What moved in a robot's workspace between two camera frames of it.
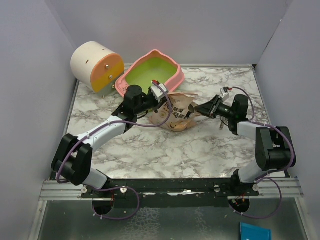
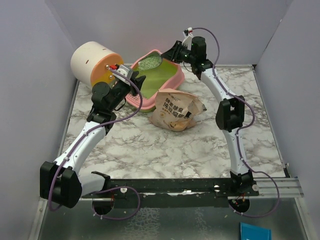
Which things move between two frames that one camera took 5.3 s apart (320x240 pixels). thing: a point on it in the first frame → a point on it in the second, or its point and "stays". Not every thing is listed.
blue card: [250, 232] stays
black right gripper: [210, 109] → [174, 52]
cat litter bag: [180, 103] stays
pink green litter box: [153, 66] stays
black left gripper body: [150, 103] → [120, 92]
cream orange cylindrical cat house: [97, 67] stays
